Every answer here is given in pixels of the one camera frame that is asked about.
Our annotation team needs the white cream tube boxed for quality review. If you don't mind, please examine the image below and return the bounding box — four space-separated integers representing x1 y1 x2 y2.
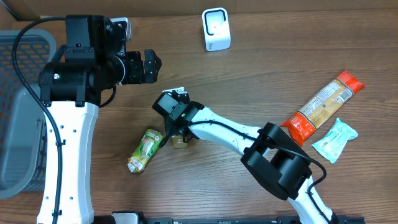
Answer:
164 86 189 149

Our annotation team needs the green yellow snack packet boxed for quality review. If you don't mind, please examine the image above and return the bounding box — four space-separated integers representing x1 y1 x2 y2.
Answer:
127 129 163 174

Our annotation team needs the teal snack packet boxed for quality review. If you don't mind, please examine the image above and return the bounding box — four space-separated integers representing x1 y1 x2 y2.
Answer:
312 118 358 164

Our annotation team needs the orange spaghetti packet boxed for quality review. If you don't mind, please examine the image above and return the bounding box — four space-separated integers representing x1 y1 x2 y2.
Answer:
281 70 366 146

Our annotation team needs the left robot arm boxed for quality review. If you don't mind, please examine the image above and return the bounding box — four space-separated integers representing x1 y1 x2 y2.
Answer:
37 15 161 223

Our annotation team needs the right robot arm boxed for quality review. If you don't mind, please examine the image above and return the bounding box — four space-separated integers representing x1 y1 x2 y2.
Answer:
152 90 339 223

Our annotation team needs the white barcode scanner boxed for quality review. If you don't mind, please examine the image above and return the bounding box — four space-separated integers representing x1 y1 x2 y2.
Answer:
201 7 231 52

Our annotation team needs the grey plastic mesh basket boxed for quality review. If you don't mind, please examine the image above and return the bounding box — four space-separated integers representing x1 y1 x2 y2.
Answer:
1 29 57 198

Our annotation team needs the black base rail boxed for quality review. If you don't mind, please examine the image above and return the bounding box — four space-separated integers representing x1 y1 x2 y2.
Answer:
93 211 366 224

